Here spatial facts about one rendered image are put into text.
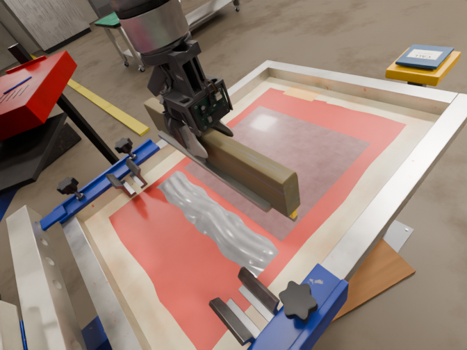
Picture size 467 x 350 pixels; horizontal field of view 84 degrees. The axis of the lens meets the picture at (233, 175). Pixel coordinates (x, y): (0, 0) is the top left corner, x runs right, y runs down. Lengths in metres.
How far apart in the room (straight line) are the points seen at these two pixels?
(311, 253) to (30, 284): 0.50
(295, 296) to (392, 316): 1.13
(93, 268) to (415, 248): 1.41
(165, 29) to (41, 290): 0.47
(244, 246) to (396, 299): 1.07
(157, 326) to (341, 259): 0.32
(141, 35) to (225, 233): 0.36
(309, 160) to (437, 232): 1.16
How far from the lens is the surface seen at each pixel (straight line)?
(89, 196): 0.74
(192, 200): 0.60
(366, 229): 0.46
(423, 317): 1.49
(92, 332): 0.64
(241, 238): 0.51
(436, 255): 1.61
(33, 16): 9.08
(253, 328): 0.43
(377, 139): 0.65
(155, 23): 0.34
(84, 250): 0.65
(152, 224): 0.63
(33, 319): 0.57
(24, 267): 0.66
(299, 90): 0.84
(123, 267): 0.61
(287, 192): 0.35
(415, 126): 0.69
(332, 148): 0.63
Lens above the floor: 1.39
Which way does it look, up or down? 45 degrees down
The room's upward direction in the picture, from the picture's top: 23 degrees counter-clockwise
